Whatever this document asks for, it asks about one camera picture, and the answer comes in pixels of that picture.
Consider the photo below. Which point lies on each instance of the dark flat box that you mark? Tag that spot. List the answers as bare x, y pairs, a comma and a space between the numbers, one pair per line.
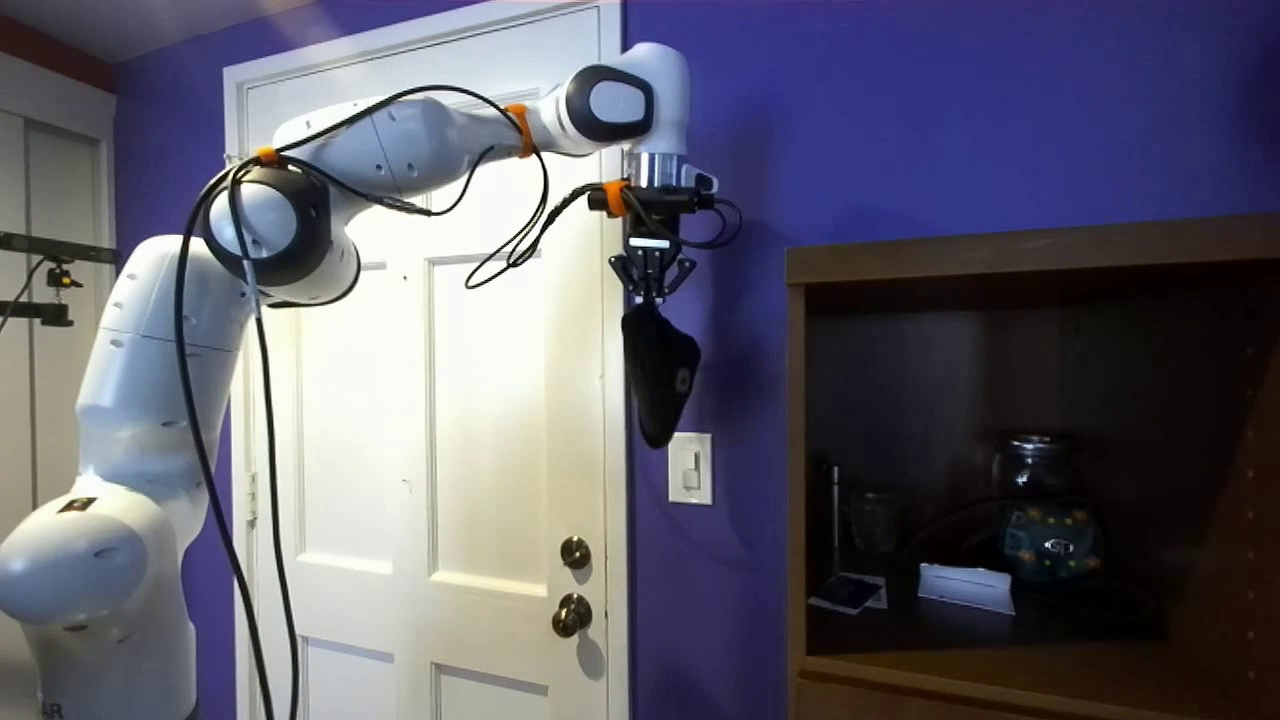
848, 595

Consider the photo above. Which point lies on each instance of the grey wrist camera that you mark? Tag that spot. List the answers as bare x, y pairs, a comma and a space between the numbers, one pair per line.
703, 182

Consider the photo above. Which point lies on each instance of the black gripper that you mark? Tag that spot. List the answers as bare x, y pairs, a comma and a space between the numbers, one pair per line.
661, 222

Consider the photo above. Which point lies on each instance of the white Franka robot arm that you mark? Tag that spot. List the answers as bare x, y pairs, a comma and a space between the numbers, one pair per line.
133, 403

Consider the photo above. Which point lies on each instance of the brass door knob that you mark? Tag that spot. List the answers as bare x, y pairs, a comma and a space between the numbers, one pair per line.
572, 612

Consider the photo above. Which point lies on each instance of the brown wooden cabinet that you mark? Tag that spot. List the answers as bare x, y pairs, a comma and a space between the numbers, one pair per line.
1015, 251

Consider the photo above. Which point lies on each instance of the glass jar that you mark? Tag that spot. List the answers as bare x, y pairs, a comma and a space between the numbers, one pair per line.
1048, 533

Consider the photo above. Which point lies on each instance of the white closet door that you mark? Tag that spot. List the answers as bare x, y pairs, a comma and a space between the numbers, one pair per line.
52, 187

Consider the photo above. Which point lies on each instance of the white card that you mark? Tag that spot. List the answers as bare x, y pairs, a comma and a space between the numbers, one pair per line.
964, 591

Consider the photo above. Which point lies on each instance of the white light switch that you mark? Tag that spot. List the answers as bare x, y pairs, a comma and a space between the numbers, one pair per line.
690, 465

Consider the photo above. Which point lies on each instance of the black head sock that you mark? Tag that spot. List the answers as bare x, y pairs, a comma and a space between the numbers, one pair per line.
661, 373

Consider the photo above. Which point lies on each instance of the black camera stand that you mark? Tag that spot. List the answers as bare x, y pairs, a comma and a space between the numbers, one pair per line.
40, 315

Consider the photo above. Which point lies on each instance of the white panelled door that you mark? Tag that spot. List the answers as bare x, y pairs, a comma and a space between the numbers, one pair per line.
401, 533

